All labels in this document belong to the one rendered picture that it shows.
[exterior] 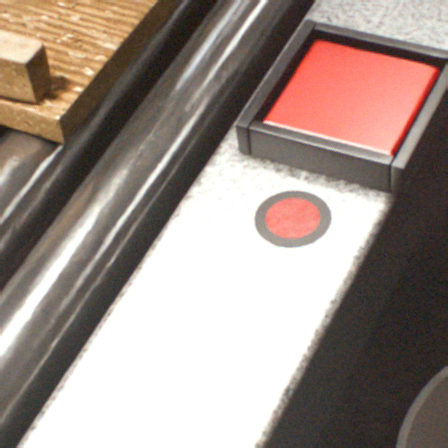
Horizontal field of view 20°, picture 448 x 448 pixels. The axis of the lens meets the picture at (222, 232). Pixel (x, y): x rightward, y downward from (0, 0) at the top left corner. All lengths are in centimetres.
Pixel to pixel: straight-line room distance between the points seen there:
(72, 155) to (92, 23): 7
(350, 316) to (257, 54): 15
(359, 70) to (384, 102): 2
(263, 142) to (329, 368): 10
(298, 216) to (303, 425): 9
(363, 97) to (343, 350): 11
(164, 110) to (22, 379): 15
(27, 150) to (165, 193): 6
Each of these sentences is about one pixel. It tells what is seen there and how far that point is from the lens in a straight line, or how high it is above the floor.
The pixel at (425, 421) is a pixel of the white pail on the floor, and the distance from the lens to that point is 115.
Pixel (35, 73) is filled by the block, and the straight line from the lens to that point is 55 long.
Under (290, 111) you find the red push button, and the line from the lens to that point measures 54.
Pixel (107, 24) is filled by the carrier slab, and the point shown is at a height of 94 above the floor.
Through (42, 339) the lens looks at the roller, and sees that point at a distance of 50.
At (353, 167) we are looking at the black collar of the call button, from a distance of 52.
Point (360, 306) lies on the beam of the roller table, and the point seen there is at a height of 89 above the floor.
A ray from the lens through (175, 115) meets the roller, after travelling 56.
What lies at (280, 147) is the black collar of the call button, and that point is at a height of 93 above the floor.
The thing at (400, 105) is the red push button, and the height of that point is 93.
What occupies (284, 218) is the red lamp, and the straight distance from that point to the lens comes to 52.
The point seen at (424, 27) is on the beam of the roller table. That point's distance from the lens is 61.
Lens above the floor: 130
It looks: 47 degrees down
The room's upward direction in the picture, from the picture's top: 8 degrees counter-clockwise
